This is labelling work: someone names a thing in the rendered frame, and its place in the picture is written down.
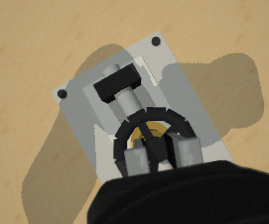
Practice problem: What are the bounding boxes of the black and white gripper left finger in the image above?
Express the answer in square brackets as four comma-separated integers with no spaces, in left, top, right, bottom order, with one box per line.
[124,138,151,176]

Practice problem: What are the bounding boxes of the white mounting plate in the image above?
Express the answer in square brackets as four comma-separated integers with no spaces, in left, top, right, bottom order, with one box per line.
[52,31,235,184]

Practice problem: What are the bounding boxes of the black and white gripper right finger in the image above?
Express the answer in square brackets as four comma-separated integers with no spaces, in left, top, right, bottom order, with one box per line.
[164,133,204,168]

